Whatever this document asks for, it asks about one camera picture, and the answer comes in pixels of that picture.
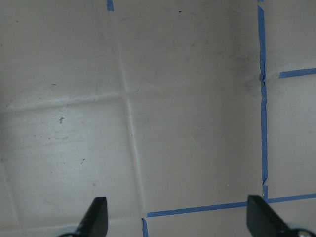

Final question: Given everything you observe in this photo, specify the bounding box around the brown paper table cover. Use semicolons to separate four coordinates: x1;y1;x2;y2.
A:
0;0;316;237

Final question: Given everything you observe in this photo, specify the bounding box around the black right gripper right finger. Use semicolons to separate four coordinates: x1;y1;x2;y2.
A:
246;195;303;237

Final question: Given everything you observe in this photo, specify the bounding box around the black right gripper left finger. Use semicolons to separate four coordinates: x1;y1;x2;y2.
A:
74;197;108;237

